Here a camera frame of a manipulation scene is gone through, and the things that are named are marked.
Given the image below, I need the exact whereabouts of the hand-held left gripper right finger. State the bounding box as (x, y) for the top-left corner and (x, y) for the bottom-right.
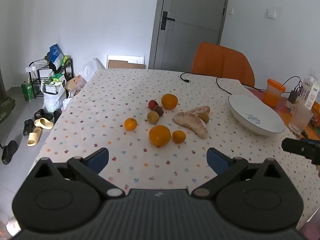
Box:
(191, 147), (285, 200)

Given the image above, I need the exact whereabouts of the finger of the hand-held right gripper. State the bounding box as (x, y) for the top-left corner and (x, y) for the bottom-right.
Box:
(281, 138), (320, 166)
(301, 137), (320, 146)

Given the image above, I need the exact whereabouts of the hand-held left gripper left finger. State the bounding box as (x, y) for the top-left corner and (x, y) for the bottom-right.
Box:
(31, 147), (126, 200)

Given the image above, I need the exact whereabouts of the long peeled pomelo segment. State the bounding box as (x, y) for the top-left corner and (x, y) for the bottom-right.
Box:
(174, 112), (208, 139)

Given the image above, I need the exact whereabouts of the white bowl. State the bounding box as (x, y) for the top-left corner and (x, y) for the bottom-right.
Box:
(228, 94), (285, 137)

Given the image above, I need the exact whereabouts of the short peeled pomelo segment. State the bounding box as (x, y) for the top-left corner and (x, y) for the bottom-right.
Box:
(188, 106), (211, 118)

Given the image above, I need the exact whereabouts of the large orange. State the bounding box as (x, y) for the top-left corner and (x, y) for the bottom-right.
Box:
(149, 125), (172, 148)

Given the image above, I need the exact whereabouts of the large olive green fruit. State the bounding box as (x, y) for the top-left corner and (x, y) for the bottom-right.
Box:
(146, 111), (160, 125)

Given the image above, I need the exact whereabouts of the clear plastic cup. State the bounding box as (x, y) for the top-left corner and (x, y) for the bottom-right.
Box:
(289, 102), (314, 134)

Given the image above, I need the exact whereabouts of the orange snack packet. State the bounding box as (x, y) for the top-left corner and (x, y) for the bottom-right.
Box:
(310, 102), (320, 128)

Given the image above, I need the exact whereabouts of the red table mat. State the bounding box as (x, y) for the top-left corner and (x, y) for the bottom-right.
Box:
(246, 86), (320, 140)

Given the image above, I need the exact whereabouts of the small tangerine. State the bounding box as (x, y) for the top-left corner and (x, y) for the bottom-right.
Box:
(124, 118), (138, 131)
(172, 130), (186, 144)

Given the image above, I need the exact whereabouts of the black and white charger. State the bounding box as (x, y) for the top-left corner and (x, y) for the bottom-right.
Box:
(286, 85), (300, 109)

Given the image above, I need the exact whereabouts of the white milk carton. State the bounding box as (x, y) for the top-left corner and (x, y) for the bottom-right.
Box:
(296, 76), (318, 110)

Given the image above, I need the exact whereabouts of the orange lidded plastic jar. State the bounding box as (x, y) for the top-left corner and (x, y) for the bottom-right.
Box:
(262, 79), (286, 107)

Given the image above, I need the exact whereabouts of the beige slipper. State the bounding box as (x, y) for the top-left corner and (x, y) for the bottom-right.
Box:
(27, 127), (42, 147)
(34, 118), (54, 130)

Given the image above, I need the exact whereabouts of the white floral tablecloth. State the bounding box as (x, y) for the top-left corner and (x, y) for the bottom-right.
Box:
(26, 69), (319, 230)

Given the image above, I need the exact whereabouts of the black slipper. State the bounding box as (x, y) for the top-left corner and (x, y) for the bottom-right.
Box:
(34, 109), (54, 120)
(1, 140), (18, 165)
(23, 119), (35, 136)

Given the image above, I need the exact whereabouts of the medium orange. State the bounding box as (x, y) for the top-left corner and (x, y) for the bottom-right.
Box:
(161, 94), (178, 110)

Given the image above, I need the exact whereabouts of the white plastic bag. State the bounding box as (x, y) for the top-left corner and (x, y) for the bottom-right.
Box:
(40, 79), (67, 112)

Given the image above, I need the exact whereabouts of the brown paper bag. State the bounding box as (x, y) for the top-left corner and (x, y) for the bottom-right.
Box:
(65, 75), (87, 97)

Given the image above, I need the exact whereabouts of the clear plastic bag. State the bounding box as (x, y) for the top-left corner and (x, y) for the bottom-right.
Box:
(76, 58), (105, 83)

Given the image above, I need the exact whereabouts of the brown cardboard sheet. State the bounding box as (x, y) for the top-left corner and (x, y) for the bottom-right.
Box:
(108, 60), (146, 69)

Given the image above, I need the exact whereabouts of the orange chair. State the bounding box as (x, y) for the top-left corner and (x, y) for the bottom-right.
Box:
(191, 42), (256, 88)

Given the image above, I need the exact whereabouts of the green carton box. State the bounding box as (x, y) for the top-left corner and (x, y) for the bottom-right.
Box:
(21, 80), (35, 102)

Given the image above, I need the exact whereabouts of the black shoe rack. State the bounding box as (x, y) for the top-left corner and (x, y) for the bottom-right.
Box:
(26, 58), (74, 99)

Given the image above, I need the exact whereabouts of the white board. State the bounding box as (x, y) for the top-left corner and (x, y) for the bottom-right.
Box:
(107, 54), (145, 69)

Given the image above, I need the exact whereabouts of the dark green bag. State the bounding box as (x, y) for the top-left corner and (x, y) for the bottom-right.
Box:
(0, 96), (16, 123)

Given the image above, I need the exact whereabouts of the blue and white bag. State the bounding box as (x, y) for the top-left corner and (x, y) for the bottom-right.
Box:
(49, 44), (63, 64)

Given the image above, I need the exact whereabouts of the grey door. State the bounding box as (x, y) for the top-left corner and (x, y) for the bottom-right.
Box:
(148, 0), (230, 71)

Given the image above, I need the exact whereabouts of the black charger cable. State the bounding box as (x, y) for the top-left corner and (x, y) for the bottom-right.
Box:
(245, 76), (304, 93)

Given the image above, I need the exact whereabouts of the black plug-ended cable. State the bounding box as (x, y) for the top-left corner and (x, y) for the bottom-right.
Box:
(180, 72), (234, 97)

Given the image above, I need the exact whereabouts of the black door handle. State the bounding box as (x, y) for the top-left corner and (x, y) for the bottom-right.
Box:
(160, 11), (176, 30)

